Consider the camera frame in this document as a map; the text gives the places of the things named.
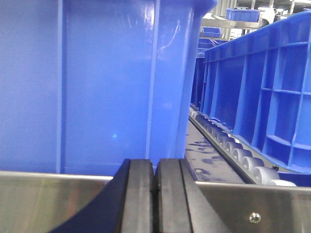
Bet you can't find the ribbed blue plastic crate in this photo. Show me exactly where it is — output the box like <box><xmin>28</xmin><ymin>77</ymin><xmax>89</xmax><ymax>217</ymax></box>
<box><xmin>200</xmin><ymin>11</ymin><xmax>311</xmax><ymax>174</ymax></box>

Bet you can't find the small distant blue bin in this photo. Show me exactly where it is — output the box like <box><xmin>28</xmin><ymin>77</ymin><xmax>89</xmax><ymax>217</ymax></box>
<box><xmin>202</xmin><ymin>27</ymin><xmax>222</xmax><ymax>38</ymax></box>

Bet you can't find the white roller conveyor track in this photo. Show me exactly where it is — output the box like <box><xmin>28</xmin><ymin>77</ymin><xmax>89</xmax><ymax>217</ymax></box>
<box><xmin>189</xmin><ymin>107</ymin><xmax>296</xmax><ymax>187</ymax></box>

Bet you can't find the distant blue bin on shelf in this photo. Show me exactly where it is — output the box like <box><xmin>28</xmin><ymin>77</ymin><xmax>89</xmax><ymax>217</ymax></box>
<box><xmin>226</xmin><ymin>8</ymin><xmax>260</xmax><ymax>22</ymax></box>

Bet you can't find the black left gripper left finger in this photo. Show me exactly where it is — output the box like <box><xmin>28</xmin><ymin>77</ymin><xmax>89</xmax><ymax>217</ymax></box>
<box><xmin>53</xmin><ymin>159</ymin><xmax>154</xmax><ymax>233</ymax></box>

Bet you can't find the large blue plastic bin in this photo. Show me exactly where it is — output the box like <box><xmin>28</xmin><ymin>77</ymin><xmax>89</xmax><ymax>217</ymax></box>
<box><xmin>0</xmin><ymin>0</ymin><xmax>217</xmax><ymax>175</ymax></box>

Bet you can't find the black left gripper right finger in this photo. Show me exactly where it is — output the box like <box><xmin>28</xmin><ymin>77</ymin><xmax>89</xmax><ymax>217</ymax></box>
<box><xmin>155</xmin><ymin>159</ymin><xmax>230</xmax><ymax>233</ymax></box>

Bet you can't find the stainless steel front rail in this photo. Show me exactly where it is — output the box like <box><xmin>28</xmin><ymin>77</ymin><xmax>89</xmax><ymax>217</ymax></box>
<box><xmin>0</xmin><ymin>171</ymin><xmax>311</xmax><ymax>233</ymax></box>

